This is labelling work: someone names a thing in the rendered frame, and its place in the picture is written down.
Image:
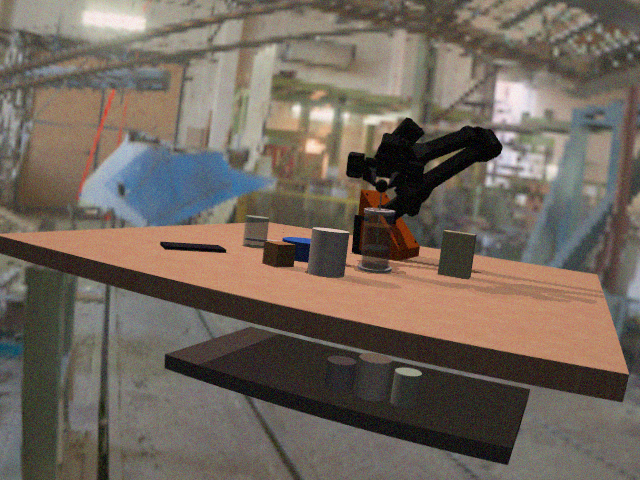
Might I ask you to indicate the blue short cylinder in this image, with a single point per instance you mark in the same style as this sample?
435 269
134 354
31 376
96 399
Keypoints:
302 247

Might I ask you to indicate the french press with black knob plunger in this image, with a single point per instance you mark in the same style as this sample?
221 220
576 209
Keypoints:
377 236

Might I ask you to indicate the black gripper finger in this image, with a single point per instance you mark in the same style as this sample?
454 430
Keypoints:
397 176
370 171

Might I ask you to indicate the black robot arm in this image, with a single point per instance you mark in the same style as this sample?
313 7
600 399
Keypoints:
481 146

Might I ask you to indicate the black flat bar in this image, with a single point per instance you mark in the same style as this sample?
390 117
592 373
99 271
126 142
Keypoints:
192 247

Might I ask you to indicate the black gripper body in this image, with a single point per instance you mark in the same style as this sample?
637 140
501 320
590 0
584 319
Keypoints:
385 166

